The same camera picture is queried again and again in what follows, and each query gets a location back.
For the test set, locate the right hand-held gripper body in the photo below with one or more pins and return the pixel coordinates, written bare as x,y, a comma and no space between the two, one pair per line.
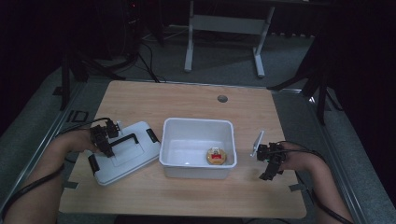
269,152

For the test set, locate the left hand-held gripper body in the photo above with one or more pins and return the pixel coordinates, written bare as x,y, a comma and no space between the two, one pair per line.
101,135

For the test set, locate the round yellow red-label snack cup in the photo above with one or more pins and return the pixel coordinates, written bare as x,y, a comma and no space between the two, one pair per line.
216,156

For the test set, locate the white plastic storage box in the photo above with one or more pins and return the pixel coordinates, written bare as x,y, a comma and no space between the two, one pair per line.
197,146

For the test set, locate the person's left hand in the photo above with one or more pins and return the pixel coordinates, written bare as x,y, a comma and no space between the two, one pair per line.
79,141

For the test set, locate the person's right hand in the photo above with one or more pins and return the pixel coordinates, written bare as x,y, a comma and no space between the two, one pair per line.
295,157

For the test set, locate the grey tape strip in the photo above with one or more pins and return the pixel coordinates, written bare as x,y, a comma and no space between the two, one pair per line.
70,185
297,187

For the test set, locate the black metal stand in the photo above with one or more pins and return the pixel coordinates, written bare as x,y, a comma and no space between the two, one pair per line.
65,81
320,93

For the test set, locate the grey round table grommet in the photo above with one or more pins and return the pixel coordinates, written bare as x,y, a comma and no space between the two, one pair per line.
222,99

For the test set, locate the dark equipment tower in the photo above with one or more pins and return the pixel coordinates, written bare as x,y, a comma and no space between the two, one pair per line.
132,28

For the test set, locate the metal floor rail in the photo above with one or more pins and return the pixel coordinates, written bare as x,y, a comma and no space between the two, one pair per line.
339,174
34,155

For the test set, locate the white metal desk frame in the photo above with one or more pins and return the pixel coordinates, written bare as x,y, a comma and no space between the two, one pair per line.
229,24

